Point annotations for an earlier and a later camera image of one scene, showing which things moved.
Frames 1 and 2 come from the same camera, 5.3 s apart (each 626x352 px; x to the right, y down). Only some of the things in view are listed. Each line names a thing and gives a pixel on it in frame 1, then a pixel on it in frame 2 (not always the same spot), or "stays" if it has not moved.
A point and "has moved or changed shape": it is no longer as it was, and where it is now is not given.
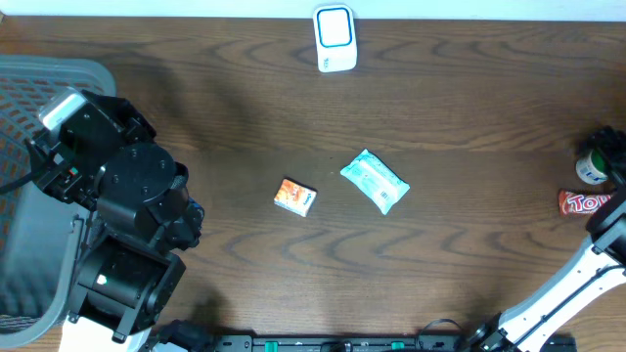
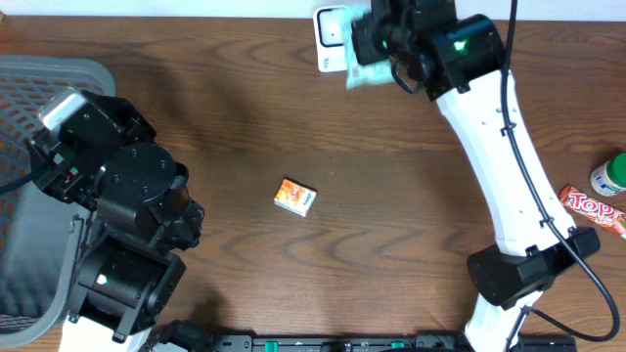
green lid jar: [588, 173] has moved or changed shape
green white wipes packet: [380, 182] to [359, 75]
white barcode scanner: [335, 37] stays
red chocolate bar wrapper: [571, 202] stays
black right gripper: [609, 137] to [368, 50]
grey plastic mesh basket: [39, 235] stays
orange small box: [295, 197] stays
